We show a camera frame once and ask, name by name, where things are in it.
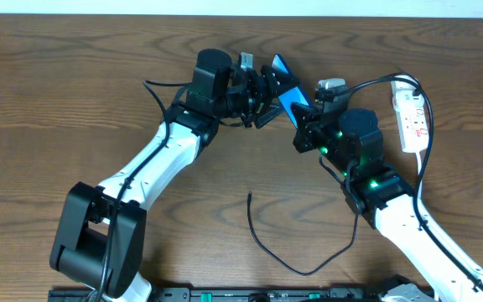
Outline white power strip cord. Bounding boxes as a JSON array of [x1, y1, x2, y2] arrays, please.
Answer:
[[414, 151, 424, 198]]

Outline blue Galaxy smartphone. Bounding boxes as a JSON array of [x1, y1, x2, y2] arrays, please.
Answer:
[[271, 54, 314, 128]]

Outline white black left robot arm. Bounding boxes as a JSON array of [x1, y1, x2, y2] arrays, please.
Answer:
[[49, 49, 299, 301]]

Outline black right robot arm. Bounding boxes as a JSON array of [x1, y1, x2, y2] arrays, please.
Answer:
[[292, 104, 483, 301]]

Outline white USB charger adapter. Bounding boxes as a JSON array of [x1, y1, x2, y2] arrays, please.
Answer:
[[392, 86, 425, 112]]

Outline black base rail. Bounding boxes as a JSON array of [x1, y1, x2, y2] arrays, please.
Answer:
[[48, 286, 393, 302]]

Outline white power strip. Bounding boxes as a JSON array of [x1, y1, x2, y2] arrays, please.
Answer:
[[391, 75, 428, 154]]

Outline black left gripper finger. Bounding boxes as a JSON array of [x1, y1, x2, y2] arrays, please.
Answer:
[[260, 65, 300, 97], [253, 103, 284, 129]]

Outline black USB charging cable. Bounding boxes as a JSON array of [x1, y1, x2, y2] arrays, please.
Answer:
[[247, 71, 423, 277]]

